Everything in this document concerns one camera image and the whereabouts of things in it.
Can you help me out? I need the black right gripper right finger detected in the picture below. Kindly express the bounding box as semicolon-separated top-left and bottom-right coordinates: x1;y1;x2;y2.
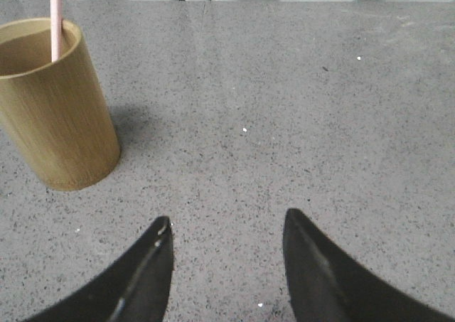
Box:
283;208;453;321

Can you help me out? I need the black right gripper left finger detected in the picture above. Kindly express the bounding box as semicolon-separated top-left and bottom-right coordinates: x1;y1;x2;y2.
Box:
27;216;173;321

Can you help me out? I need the pink chopstick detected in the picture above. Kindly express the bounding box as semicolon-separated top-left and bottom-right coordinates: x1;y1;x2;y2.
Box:
50;0;63;63

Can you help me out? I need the bamboo cylinder holder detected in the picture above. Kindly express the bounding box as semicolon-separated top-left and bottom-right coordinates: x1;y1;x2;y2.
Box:
1;18;120;190

